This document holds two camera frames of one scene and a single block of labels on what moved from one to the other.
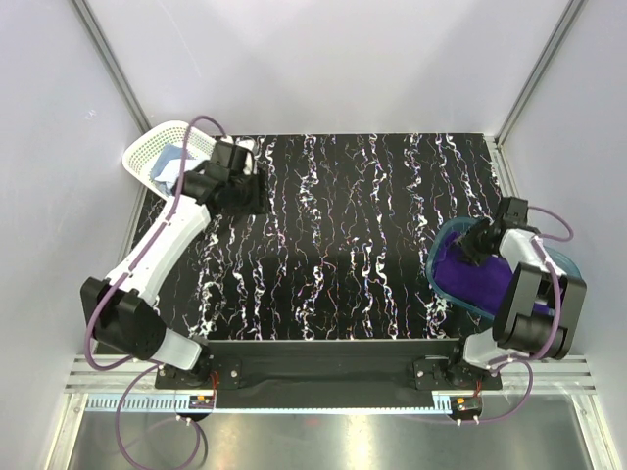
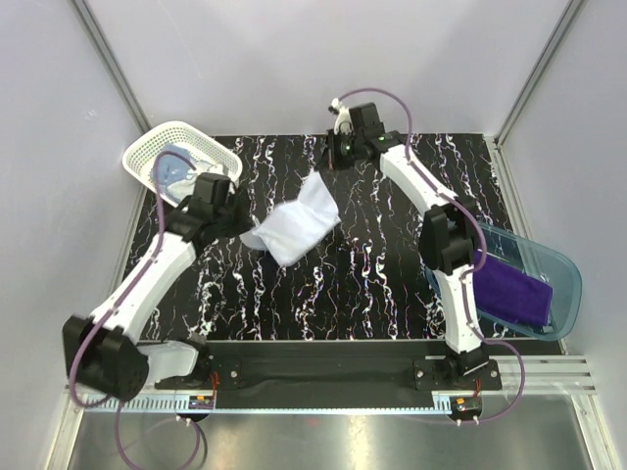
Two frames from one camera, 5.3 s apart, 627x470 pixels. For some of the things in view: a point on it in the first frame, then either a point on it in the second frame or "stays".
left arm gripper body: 249,195 -> 233,218
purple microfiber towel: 487,285 stays
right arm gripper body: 474,245 -> 343,149
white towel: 166,181 -> 293,225
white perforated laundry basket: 194,141 stays
